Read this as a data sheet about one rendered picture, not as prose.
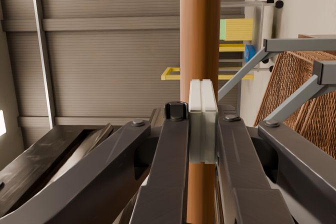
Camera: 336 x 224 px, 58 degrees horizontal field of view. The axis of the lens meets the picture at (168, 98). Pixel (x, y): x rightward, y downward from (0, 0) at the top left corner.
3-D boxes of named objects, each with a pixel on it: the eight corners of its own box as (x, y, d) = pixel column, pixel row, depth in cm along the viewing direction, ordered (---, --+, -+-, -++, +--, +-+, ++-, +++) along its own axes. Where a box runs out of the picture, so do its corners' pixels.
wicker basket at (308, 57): (344, 179, 125) (275, 177, 127) (299, 128, 179) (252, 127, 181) (363, 62, 111) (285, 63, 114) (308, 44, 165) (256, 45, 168)
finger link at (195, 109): (202, 164, 16) (188, 164, 16) (200, 118, 23) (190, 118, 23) (203, 110, 15) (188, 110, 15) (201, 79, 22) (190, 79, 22)
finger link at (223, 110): (219, 138, 14) (288, 139, 13) (213, 104, 18) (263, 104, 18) (218, 168, 14) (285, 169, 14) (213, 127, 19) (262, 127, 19)
